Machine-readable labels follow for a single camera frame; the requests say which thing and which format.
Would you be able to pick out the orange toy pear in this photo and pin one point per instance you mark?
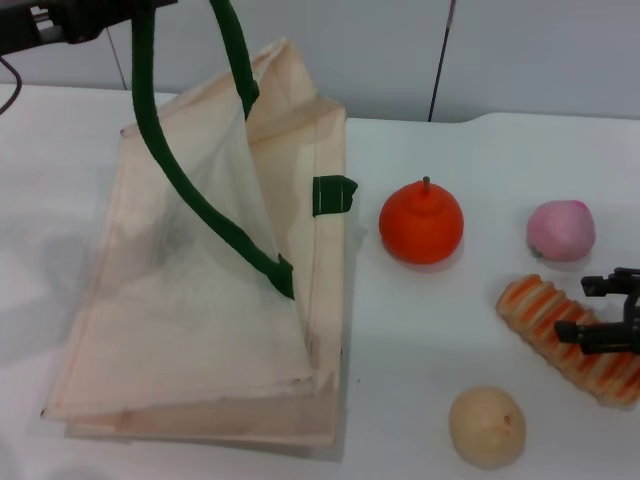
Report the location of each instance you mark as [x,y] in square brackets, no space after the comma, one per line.
[420,230]

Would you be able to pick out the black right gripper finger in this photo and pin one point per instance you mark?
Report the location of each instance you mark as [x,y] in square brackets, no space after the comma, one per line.
[607,284]
[605,339]

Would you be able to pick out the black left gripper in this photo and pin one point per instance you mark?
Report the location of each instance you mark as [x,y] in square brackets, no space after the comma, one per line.
[20,30]

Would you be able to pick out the striped orange bread loaf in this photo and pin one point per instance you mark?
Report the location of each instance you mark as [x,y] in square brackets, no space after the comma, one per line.
[535,312]

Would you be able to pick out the thin dark vertical rod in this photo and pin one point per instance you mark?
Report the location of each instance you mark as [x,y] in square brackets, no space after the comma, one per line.
[440,65]
[119,65]

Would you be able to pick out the beige toy potato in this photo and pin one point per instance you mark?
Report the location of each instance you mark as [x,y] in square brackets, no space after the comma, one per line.
[487,427]

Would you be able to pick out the pink toy peach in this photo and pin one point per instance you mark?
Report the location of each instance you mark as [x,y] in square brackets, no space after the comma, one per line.
[560,232]

